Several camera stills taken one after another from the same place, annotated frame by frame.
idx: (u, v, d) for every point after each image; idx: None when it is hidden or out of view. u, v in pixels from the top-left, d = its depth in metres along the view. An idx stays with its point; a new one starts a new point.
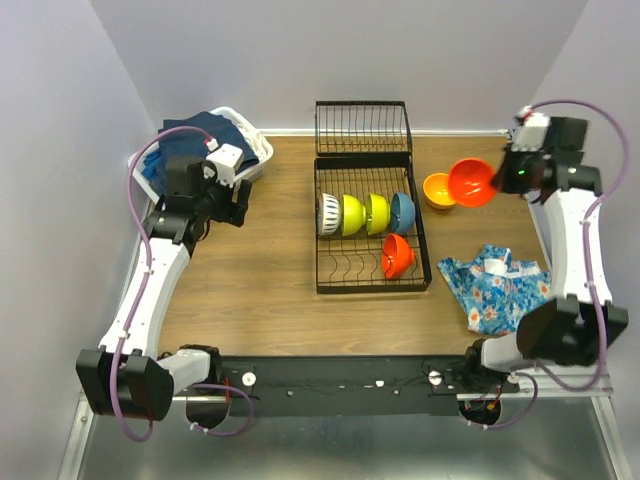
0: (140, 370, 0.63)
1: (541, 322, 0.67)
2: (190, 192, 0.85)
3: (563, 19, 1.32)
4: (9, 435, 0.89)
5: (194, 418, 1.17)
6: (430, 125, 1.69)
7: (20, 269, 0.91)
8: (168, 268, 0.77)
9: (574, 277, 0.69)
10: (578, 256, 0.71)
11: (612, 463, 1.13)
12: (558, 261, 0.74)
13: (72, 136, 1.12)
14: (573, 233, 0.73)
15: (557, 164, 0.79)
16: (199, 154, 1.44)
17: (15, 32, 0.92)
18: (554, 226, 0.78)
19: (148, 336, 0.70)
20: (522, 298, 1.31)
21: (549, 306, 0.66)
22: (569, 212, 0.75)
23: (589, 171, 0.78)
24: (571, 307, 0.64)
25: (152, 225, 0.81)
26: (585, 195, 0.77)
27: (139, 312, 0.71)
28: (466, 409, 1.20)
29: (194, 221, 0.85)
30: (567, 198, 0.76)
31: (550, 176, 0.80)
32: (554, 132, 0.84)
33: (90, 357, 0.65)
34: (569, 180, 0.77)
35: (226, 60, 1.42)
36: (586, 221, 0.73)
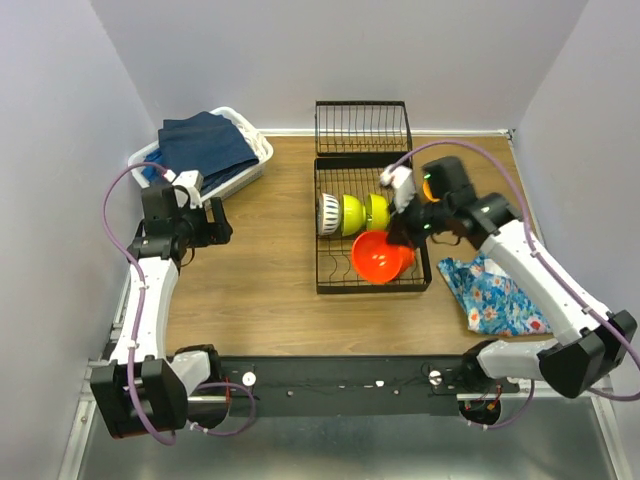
0: (157, 372, 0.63)
1: (574, 367, 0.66)
2: (168, 214, 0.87)
3: (565, 19, 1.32)
4: (9, 435, 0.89)
5: (194, 418, 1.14)
6: (430, 125, 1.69)
7: (19, 270, 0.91)
8: (162, 280, 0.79)
9: (570, 309, 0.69)
10: (556, 287, 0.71)
11: (612, 463, 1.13)
12: (541, 298, 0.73)
13: (72, 137, 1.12)
14: (536, 270, 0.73)
15: (469, 211, 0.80)
16: (198, 154, 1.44)
17: (15, 33, 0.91)
18: (509, 268, 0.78)
19: (157, 343, 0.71)
20: (522, 298, 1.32)
21: (577, 351, 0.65)
22: (517, 251, 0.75)
23: (497, 201, 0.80)
24: (595, 342, 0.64)
25: (137, 249, 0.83)
26: (512, 226, 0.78)
27: (143, 323, 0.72)
28: (466, 409, 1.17)
29: (176, 239, 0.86)
30: (506, 240, 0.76)
31: (471, 225, 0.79)
32: (438, 182, 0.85)
33: (104, 373, 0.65)
34: (489, 220, 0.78)
35: (225, 60, 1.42)
36: (536, 253, 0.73)
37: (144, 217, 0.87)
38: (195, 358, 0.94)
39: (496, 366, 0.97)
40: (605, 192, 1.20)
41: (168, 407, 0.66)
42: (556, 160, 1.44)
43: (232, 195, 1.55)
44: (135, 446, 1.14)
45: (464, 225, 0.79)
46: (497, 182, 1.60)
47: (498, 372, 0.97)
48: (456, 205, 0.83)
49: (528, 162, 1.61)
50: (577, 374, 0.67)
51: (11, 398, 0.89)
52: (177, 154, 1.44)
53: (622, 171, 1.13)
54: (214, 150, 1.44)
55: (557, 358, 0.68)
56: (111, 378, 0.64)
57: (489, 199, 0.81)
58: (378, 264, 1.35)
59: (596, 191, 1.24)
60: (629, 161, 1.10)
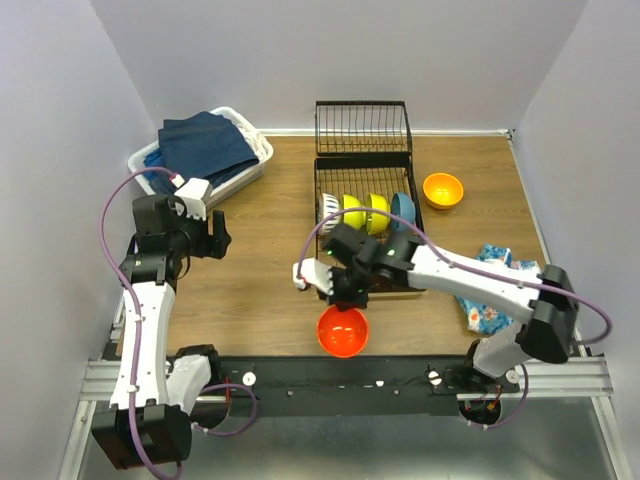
0: (159, 416, 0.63)
1: (543, 338, 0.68)
2: (161, 229, 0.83)
3: (564, 20, 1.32)
4: (8, 435, 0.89)
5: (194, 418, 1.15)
6: (430, 125, 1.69)
7: (18, 269, 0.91)
8: (159, 311, 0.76)
9: (511, 293, 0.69)
10: (488, 280, 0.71)
11: (612, 462, 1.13)
12: (482, 297, 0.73)
13: (72, 137, 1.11)
14: (463, 278, 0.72)
15: (380, 263, 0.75)
16: (198, 154, 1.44)
17: (15, 33, 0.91)
18: (441, 287, 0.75)
19: (158, 383, 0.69)
20: None
21: (538, 325, 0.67)
22: (437, 270, 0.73)
23: (398, 238, 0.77)
24: (548, 308, 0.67)
25: (130, 269, 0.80)
26: (417, 253, 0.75)
27: (143, 360, 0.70)
28: (466, 409, 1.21)
29: (171, 256, 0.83)
30: (422, 265, 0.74)
31: (390, 272, 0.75)
32: (340, 253, 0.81)
33: (104, 420, 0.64)
34: (402, 262, 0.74)
35: (225, 60, 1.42)
36: (454, 263, 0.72)
37: (136, 232, 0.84)
38: (197, 366, 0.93)
39: (496, 364, 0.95)
40: (605, 192, 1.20)
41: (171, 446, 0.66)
42: (556, 160, 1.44)
43: (232, 194, 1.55)
44: None
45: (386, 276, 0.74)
46: (497, 182, 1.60)
47: (495, 366, 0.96)
48: (367, 263, 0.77)
49: (528, 163, 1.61)
50: (552, 342, 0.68)
51: (11, 398, 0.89)
52: (177, 154, 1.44)
53: (622, 171, 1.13)
54: (214, 150, 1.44)
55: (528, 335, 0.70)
56: (113, 422, 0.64)
57: (390, 241, 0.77)
58: (348, 337, 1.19)
59: (595, 191, 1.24)
60: (629, 162, 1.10)
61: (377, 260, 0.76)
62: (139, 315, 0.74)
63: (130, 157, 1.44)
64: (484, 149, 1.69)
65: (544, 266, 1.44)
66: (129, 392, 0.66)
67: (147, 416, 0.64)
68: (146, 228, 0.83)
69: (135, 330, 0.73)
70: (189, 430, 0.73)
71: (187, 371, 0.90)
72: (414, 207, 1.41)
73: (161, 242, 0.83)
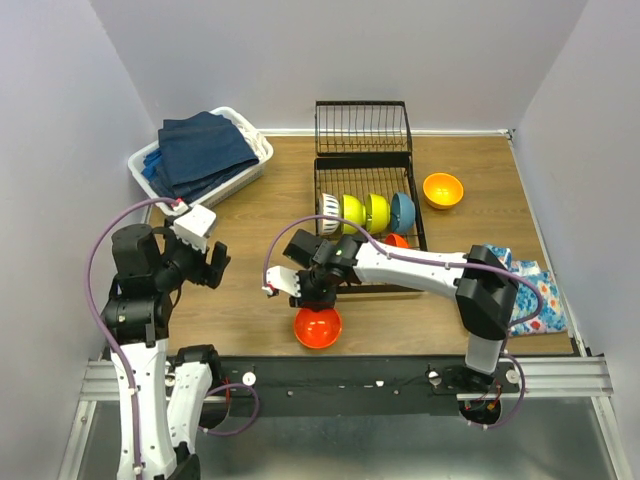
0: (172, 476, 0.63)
1: (473, 314, 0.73)
2: (147, 271, 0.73)
3: (564, 19, 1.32)
4: (10, 436, 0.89)
5: None
6: (431, 125, 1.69)
7: (19, 270, 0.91)
8: (156, 375, 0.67)
9: (438, 274, 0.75)
10: (420, 265, 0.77)
11: (612, 463, 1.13)
12: (421, 283, 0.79)
13: (72, 137, 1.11)
14: (399, 267, 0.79)
15: (331, 262, 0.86)
16: (198, 154, 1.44)
17: (15, 33, 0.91)
18: (385, 279, 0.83)
19: (164, 454, 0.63)
20: (522, 298, 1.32)
21: (464, 302, 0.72)
22: (376, 262, 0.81)
23: (344, 239, 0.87)
24: (469, 285, 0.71)
25: (114, 325, 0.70)
26: (363, 249, 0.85)
27: (144, 434, 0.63)
28: (466, 409, 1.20)
29: (160, 302, 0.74)
30: (364, 260, 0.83)
31: (341, 269, 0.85)
32: (301, 257, 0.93)
33: None
34: (347, 259, 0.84)
35: (225, 59, 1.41)
36: (389, 254, 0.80)
37: (117, 274, 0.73)
38: (199, 377, 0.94)
39: (483, 358, 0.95)
40: (604, 192, 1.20)
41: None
42: (556, 159, 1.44)
43: (232, 194, 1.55)
44: None
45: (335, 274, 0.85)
46: (496, 182, 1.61)
47: (482, 357, 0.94)
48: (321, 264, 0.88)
49: (528, 162, 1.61)
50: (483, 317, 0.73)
51: (12, 398, 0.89)
52: (176, 154, 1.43)
53: (621, 171, 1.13)
54: (214, 150, 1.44)
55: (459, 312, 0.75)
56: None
57: (340, 242, 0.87)
58: (322, 329, 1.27)
59: (595, 191, 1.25)
60: (628, 162, 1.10)
61: (329, 259, 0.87)
62: (132, 387, 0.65)
63: (131, 158, 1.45)
64: (485, 149, 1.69)
65: (544, 266, 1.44)
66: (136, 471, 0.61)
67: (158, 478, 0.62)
68: (129, 268, 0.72)
69: (130, 402, 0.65)
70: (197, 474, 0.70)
71: (188, 388, 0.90)
72: (414, 208, 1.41)
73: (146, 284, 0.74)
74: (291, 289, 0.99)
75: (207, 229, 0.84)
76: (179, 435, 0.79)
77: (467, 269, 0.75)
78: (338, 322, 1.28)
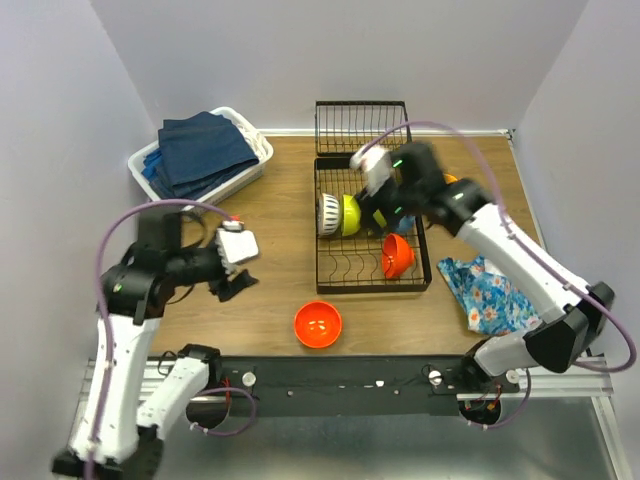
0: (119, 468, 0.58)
1: (559, 348, 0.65)
2: (162, 246, 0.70)
3: (564, 19, 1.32)
4: (9, 436, 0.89)
5: (194, 418, 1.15)
6: (430, 125, 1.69)
7: (19, 271, 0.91)
8: (135, 352, 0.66)
9: (552, 288, 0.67)
10: (534, 266, 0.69)
11: (612, 463, 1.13)
12: (522, 280, 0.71)
13: (72, 138, 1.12)
14: (512, 253, 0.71)
15: (443, 200, 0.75)
16: (198, 154, 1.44)
17: (16, 35, 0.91)
18: (485, 252, 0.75)
19: (122, 436, 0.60)
20: (522, 298, 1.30)
21: (560, 330, 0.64)
22: (493, 235, 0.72)
23: (467, 186, 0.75)
24: (577, 317, 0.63)
25: (110, 291, 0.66)
26: (485, 210, 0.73)
27: (106, 411, 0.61)
28: (466, 409, 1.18)
29: (161, 280, 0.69)
30: (481, 224, 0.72)
31: (446, 212, 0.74)
32: (407, 169, 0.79)
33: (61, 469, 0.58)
34: (464, 208, 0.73)
35: (225, 59, 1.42)
36: (512, 236, 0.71)
37: (133, 243, 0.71)
38: (193, 373, 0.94)
39: (494, 361, 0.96)
40: (604, 191, 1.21)
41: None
42: (556, 159, 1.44)
43: (232, 194, 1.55)
44: None
45: (439, 215, 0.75)
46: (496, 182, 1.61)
47: (496, 364, 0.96)
48: (426, 193, 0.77)
49: (528, 162, 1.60)
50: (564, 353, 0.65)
51: (11, 398, 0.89)
52: (177, 154, 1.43)
53: (621, 171, 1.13)
54: (214, 149, 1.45)
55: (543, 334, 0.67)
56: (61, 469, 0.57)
57: (459, 184, 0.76)
58: (320, 329, 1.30)
59: (594, 191, 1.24)
60: (628, 161, 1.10)
61: (437, 195, 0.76)
62: (109, 360, 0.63)
63: (131, 158, 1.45)
64: (485, 149, 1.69)
65: None
66: (89, 446, 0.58)
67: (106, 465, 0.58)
68: (146, 240, 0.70)
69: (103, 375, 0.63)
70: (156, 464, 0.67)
71: (179, 382, 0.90)
72: None
73: (155, 263, 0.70)
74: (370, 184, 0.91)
75: (240, 258, 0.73)
76: (154, 416, 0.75)
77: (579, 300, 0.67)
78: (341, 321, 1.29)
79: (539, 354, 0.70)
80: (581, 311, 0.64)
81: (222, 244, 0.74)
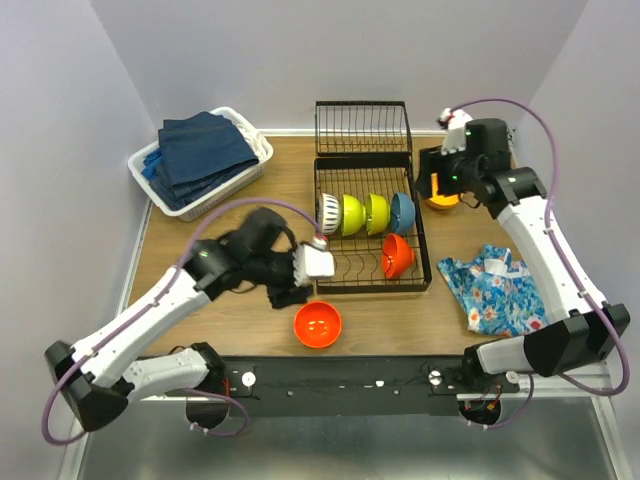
0: (78, 397, 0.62)
1: (554, 347, 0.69)
2: (251, 247, 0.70)
3: (564, 20, 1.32)
4: (9, 436, 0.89)
5: (194, 418, 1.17)
6: (431, 125, 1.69)
7: (19, 271, 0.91)
8: (174, 309, 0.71)
9: (567, 291, 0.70)
10: (559, 267, 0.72)
11: (613, 463, 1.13)
12: (542, 277, 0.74)
13: (72, 138, 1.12)
14: (543, 246, 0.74)
15: (495, 177, 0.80)
16: (198, 154, 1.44)
17: (16, 35, 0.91)
18: (519, 240, 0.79)
19: (113, 365, 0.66)
20: (522, 298, 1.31)
21: (559, 329, 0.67)
22: (531, 225, 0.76)
23: (527, 175, 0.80)
24: (580, 324, 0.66)
25: (193, 255, 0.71)
26: (535, 201, 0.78)
27: (120, 337, 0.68)
28: (466, 409, 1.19)
29: (232, 272, 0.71)
30: (523, 211, 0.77)
31: (494, 191, 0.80)
32: (477, 142, 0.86)
33: (57, 353, 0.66)
34: (512, 190, 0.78)
35: (225, 60, 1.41)
36: (550, 230, 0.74)
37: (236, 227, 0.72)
38: (191, 368, 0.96)
39: (495, 365, 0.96)
40: (604, 192, 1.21)
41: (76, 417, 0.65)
42: (556, 159, 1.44)
43: (232, 194, 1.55)
44: (136, 446, 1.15)
45: (487, 189, 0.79)
46: None
47: (496, 367, 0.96)
48: (484, 169, 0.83)
49: (528, 162, 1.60)
50: (558, 352, 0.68)
51: (12, 398, 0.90)
52: (177, 153, 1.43)
53: (622, 171, 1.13)
54: (214, 150, 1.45)
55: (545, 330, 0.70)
56: (57, 361, 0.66)
57: (519, 173, 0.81)
58: (320, 329, 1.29)
59: (594, 191, 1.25)
60: (629, 161, 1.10)
61: (491, 173, 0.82)
62: (154, 299, 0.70)
63: (131, 158, 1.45)
64: None
65: None
66: (85, 355, 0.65)
67: (76, 384, 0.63)
68: (243, 232, 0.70)
69: (143, 306, 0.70)
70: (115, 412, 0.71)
71: (178, 365, 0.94)
72: (414, 207, 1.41)
73: (238, 254, 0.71)
74: (445, 144, 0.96)
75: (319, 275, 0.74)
76: (138, 378, 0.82)
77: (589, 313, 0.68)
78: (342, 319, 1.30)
79: (534, 345, 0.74)
80: (586, 320, 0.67)
81: (303, 257, 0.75)
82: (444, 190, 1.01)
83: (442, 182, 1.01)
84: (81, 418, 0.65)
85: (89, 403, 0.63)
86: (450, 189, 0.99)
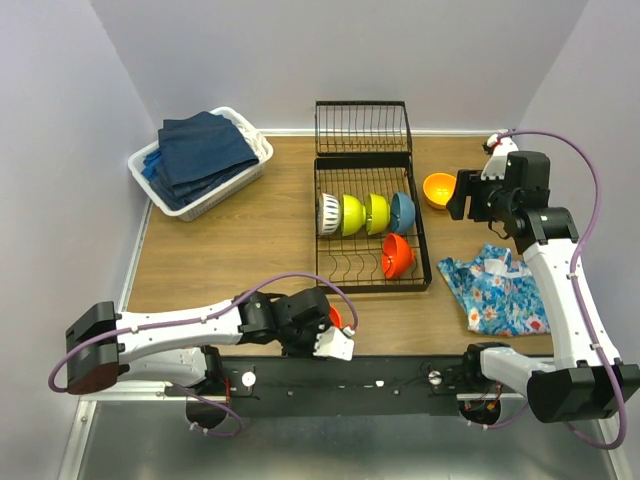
0: (97, 361, 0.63)
1: (556, 393, 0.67)
2: (293, 317, 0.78)
3: (564, 19, 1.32)
4: (10, 436, 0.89)
5: (194, 418, 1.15)
6: (430, 125, 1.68)
7: (19, 272, 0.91)
8: (213, 335, 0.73)
9: (579, 341, 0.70)
10: (577, 315, 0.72)
11: (613, 464, 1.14)
12: (556, 322, 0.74)
13: (72, 138, 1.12)
14: (564, 290, 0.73)
15: (527, 212, 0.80)
16: (198, 154, 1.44)
17: (15, 34, 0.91)
18: (540, 279, 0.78)
19: (140, 349, 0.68)
20: (522, 298, 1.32)
21: (564, 378, 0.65)
22: (555, 268, 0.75)
23: (560, 215, 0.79)
24: (585, 376, 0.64)
25: (248, 304, 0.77)
26: (561, 243, 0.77)
27: (160, 329, 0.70)
28: (466, 409, 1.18)
29: (270, 331, 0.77)
30: (548, 251, 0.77)
31: (524, 226, 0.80)
32: (513, 174, 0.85)
33: (105, 311, 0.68)
34: (543, 229, 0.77)
35: (225, 59, 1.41)
36: (572, 275, 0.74)
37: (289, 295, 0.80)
38: (189, 371, 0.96)
39: (496, 375, 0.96)
40: (604, 192, 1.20)
41: (75, 377, 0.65)
42: (556, 159, 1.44)
43: (232, 194, 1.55)
44: (135, 446, 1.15)
45: (517, 225, 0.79)
46: None
47: (496, 376, 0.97)
48: (519, 202, 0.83)
49: None
50: (559, 400, 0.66)
51: (12, 399, 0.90)
52: (176, 153, 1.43)
53: (622, 171, 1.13)
54: (214, 150, 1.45)
55: (550, 375, 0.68)
56: (99, 317, 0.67)
57: (551, 210, 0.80)
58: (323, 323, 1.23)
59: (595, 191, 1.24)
60: (630, 160, 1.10)
61: (523, 209, 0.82)
62: (204, 319, 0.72)
63: (131, 158, 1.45)
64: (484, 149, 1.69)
65: None
66: (129, 327, 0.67)
67: (101, 347, 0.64)
68: (293, 302, 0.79)
69: (191, 317, 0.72)
70: (103, 385, 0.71)
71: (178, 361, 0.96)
72: (414, 207, 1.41)
73: (280, 319, 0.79)
74: (485, 169, 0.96)
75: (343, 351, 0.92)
76: None
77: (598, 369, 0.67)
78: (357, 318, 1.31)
79: (535, 388, 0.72)
80: (592, 373, 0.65)
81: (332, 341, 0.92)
82: (475, 214, 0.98)
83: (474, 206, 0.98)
84: (80, 379, 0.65)
85: (101, 371, 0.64)
86: (481, 215, 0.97)
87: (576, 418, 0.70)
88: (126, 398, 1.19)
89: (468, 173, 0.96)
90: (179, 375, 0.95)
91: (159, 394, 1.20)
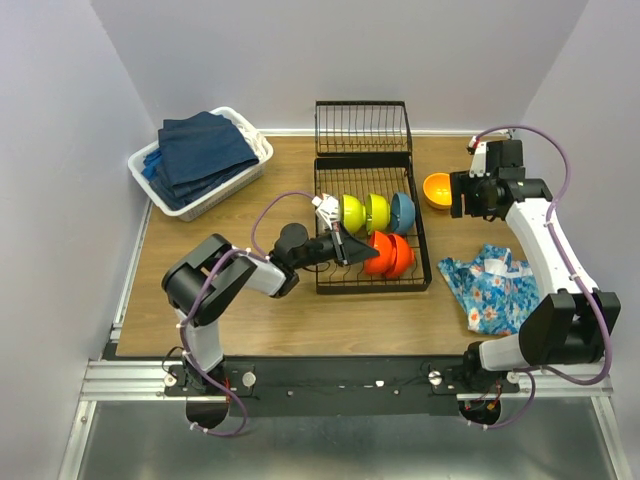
0: (243, 269, 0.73)
1: (543, 324, 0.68)
2: (293, 257, 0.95)
3: (565, 19, 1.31)
4: (9, 436, 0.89)
5: (194, 418, 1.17)
6: (430, 125, 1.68)
7: (19, 270, 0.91)
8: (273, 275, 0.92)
9: (559, 274, 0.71)
10: (555, 254, 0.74)
11: (612, 463, 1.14)
12: (538, 266, 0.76)
13: (73, 137, 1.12)
14: (542, 237, 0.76)
15: (506, 180, 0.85)
16: (198, 151, 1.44)
17: (15, 34, 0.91)
18: (521, 236, 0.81)
19: None
20: (522, 298, 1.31)
21: (547, 306, 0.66)
22: (532, 218, 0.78)
23: (536, 183, 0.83)
24: (566, 301, 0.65)
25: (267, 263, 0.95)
26: (536, 201, 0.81)
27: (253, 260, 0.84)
28: (466, 409, 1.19)
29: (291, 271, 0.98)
30: (525, 208, 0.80)
31: (504, 193, 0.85)
32: (492, 157, 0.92)
33: (216, 242, 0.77)
34: (522, 193, 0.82)
35: (224, 59, 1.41)
36: (549, 223, 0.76)
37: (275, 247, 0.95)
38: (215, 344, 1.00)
39: (494, 358, 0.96)
40: (605, 192, 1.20)
41: (217, 292, 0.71)
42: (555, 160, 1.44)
43: (232, 195, 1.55)
44: (135, 446, 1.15)
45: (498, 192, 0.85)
46: None
47: (494, 364, 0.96)
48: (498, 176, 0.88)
49: (527, 161, 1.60)
50: (546, 331, 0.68)
51: (12, 398, 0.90)
52: (176, 153, 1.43)
53: (623, 171, 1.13)
54: (214, 149, 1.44)
55: (538, 307, 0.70)
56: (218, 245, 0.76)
57: (528, 180, 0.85)
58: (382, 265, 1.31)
59: (595, 191, 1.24)
60: (631, 159, 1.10)
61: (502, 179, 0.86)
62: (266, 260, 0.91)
63: (131, 158, 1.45)
64: None
65: None
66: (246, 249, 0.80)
67: (235, 261, 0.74)
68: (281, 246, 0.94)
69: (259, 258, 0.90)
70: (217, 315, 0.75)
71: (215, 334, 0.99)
72: (414, 207, 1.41)
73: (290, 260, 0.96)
74: (473, 168, 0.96)
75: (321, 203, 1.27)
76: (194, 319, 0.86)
77: (580, 298, 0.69)
78: (355, 321, 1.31)
79: (529, 330, 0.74)
80: (572, 299, 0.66)
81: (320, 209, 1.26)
82: (472, 211, 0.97)
83: (469, 205, 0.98)
84: (226, 289, 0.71)
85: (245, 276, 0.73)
86: (476, 211, 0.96)
87: (567, 357, 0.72)
88: (126, 398, 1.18)
89: (458, 174, 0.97)
90: (214, 346, 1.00)
91: (159, 394, 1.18)
